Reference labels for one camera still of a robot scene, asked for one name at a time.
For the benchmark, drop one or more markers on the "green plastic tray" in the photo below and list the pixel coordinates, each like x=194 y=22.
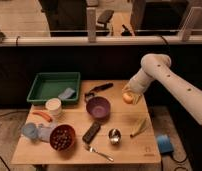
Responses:
x=50 y=85

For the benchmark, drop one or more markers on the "orange carrot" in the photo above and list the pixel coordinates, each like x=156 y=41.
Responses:
x=43 y=115

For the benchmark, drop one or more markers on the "black office chair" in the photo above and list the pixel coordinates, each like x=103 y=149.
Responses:
x=104 y=19

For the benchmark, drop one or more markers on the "shiny metal cup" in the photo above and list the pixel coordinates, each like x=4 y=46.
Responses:
x=114 y=136

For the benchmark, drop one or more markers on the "purple bowl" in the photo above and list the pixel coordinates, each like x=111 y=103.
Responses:
x=98 y=107

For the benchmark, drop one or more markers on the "blue grey sponge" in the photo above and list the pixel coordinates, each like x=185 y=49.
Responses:
x=66 y=94

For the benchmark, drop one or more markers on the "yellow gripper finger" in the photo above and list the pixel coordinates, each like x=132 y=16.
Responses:
x=133 y=91

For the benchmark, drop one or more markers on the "silver fork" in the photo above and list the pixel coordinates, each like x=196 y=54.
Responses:
x=93 y=150

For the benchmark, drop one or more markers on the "red bowl with beans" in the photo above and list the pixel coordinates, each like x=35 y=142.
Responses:
x=62 y=137

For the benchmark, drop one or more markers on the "black handled peeler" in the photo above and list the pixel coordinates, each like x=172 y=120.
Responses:
x=97 y=89

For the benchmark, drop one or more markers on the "wooden table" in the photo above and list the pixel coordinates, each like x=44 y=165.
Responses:
x=102 y=129

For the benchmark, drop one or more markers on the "orange yellow apple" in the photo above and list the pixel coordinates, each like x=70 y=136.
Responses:
x=128 y=98

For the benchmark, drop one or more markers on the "clear plastic bag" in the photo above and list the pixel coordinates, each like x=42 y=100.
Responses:
x=45 y=131

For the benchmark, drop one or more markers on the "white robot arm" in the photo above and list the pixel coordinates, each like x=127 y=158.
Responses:
x=157 y=67

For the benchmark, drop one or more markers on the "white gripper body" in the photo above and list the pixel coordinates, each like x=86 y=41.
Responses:
x=140 y=82

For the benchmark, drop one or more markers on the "yellow banana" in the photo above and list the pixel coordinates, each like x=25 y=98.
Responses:
x=137 y=127

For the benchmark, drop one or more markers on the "white paper cup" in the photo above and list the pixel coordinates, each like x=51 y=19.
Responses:
x=53 y=106

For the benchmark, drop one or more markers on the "black remote control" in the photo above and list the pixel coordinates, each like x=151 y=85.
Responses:
x=91 y=132

